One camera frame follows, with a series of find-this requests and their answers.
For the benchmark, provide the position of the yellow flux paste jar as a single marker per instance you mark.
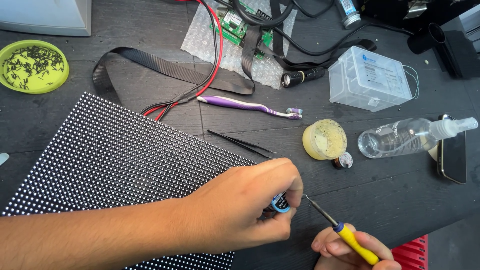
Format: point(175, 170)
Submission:
point(324, 139)

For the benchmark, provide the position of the purple white toothbrush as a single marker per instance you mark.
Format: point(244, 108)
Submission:
point(247, 107)

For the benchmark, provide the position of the person's right hand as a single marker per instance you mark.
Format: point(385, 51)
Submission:
point(337, 251)

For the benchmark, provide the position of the green circuit board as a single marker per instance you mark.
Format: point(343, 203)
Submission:
point(240, 28)

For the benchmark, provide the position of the grey device housing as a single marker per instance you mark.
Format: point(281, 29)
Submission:
point(48, 17)

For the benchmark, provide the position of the clear plastic storage box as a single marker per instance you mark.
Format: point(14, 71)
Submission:
point(369, 78)

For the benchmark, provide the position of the black LED matrix panel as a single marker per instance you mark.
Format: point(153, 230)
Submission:
point(112, 165)

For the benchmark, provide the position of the black equipment with lens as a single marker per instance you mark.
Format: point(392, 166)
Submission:
point(442, 33)

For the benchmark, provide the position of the green lid of black pins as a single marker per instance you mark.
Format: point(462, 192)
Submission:
point(33, 66)

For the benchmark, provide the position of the black smartphone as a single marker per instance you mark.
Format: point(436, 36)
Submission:
point(452, 157)

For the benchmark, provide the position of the clear spray bottle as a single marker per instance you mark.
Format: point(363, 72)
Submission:
point(405, 135)

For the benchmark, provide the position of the red plastic crate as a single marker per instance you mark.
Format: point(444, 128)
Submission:
point(410, 255)

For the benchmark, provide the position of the bubble wrap sheet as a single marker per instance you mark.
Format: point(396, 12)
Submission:
point(232, 56)

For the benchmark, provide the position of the silver capped tube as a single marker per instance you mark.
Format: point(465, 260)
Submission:
point(348, 13)

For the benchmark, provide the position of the black tweezers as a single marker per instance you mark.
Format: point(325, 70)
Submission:
point(240, 143)

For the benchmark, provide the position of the person's left hand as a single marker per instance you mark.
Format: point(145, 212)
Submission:
point(240, 202)

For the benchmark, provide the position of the black flashlight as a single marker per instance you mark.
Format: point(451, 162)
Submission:
point(302, 77)

